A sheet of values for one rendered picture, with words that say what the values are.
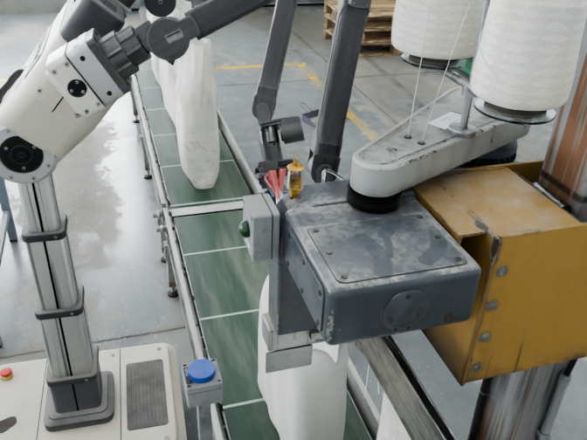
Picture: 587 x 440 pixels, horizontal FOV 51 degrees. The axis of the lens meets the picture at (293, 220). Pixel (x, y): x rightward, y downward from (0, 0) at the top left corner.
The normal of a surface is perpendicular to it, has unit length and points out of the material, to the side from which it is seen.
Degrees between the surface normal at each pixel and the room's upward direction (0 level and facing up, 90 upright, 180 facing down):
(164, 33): 79
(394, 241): 0
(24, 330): 0
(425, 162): 90
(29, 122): 115
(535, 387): 90
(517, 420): 90
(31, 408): 0
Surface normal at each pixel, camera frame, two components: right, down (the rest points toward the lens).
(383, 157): 0.04, -0.86
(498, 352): 0.29, 0.51
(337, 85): 0.07, 0.33
